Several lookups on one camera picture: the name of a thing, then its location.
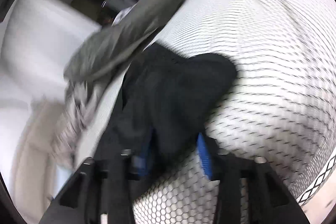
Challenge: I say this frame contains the black pants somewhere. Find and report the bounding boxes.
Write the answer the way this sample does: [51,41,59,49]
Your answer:
[94,43,238,177]

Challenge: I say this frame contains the beige upholstered headboard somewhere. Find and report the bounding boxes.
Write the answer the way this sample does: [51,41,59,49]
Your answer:
[10,101,64,222]

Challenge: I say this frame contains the light grey crumpled sheet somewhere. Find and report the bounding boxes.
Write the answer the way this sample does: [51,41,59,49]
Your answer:
[52,77,110,170]

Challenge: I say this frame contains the white curtain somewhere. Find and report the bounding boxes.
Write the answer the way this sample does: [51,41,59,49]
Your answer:
[1,0,100,110]

